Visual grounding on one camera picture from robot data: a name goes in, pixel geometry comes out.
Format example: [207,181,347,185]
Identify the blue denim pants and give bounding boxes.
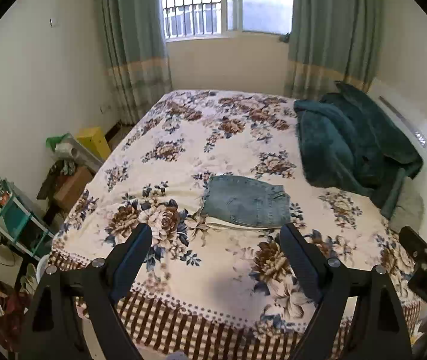
[201,175,291,228]

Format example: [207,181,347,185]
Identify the right green curtain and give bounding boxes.
[284,0,383,100]

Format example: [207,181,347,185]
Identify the brown cardboard box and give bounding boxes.
[53,166,92,212]

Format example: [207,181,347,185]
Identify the dark green fleece blanket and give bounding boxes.
[294,81,423,219]

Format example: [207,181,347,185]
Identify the white headboard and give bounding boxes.
[366,77,427,252]

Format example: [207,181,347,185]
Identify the floral bedspread with checked border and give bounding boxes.
[50,90,420,359]

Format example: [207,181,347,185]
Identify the window with metal bars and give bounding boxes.
[161,0,294,43]

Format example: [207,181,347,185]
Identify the grey pillow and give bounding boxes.
[388,177,425,234]

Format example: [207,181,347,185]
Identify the left green curtain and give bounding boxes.
[96,0,172,125]

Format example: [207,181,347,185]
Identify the green metal shelf rack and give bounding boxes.
[0,177,54,260]

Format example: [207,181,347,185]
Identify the green curtain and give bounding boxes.
[284,0,383,100]
[96,0,172,125]

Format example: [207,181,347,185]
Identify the yellow box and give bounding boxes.
[75,127,111,161]

